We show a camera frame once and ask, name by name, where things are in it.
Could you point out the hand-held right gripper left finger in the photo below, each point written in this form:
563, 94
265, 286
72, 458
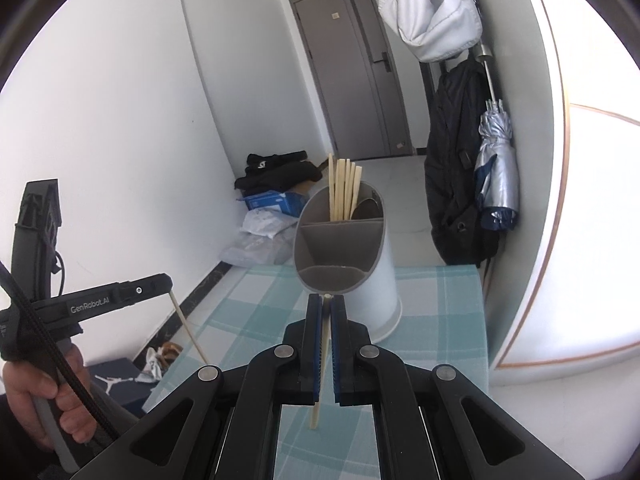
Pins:
312, 350

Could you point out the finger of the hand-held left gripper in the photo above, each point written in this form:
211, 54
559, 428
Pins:
145, 287

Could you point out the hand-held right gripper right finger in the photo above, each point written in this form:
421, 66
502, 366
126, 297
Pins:
339, 355

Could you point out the single wooden chopstick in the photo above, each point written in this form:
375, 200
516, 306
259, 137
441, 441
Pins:
316, 410
187, 327

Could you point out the white grey utensil holder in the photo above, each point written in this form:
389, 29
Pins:
375, 290

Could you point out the bunch of wooden chopsticks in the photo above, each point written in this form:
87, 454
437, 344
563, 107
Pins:
341, 190

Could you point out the person's left hand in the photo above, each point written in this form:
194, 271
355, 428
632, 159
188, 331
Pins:
30, 390

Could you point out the brown curled object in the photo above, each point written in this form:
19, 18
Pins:
172, 347

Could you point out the crumpled white paper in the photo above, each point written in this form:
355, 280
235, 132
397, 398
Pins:
152, 367

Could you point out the dark blue shoe box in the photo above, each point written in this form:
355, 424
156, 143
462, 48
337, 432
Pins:
115, 380

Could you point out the teal checkered tablecloth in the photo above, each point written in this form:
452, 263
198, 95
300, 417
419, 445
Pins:
440, 320

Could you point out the grey plastic bag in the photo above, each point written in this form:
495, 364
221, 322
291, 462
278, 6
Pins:
255, 250

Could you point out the white plastic mailer bag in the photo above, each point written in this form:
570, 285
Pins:
265, 222

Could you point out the blue cardboard box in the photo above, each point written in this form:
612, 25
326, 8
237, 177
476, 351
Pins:
275, 202

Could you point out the pile of black clothes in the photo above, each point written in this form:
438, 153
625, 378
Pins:
280, 175

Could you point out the black backpack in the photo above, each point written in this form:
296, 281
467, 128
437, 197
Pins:
450, 160

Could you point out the silver folded umbrella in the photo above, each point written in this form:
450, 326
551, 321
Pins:
495, 180

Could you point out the white gold-trimmed panel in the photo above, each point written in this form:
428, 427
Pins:
590, 235

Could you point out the grey entrance door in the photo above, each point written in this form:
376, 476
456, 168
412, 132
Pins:
360, 75

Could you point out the white hanging bag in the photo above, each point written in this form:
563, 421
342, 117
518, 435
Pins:
430, 10

